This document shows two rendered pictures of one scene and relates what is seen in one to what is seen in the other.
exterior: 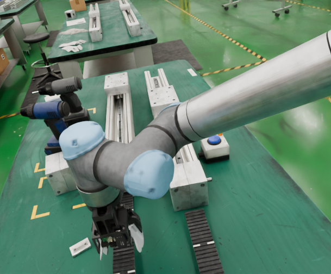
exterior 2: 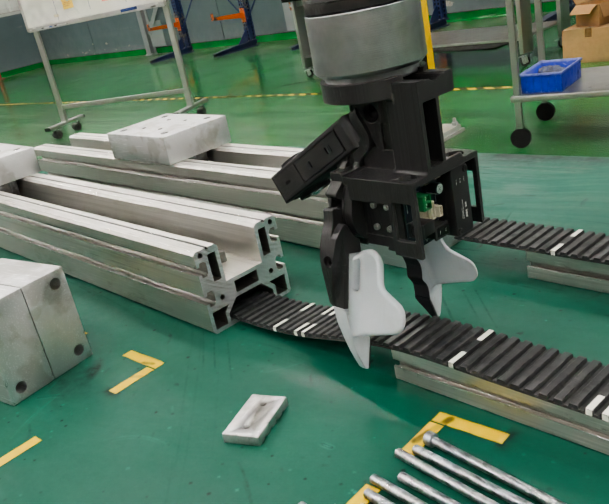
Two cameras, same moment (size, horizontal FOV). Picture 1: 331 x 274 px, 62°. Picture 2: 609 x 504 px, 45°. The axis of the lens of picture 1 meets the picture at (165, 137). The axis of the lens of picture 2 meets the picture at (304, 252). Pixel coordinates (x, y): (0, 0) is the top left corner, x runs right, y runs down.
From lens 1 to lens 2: 0.57 m
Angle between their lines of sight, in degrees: 34
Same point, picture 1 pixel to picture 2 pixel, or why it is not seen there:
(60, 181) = (23, 340)
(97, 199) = (410, 29)
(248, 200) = (537, 199)
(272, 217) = not seen: outside the picture
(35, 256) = not seen: outside the picture
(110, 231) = (441, 158)
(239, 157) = not seen: hidden behind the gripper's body
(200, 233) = (536, 235)
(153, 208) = not seen: hidden behind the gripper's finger
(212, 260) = not seen: outside the picture
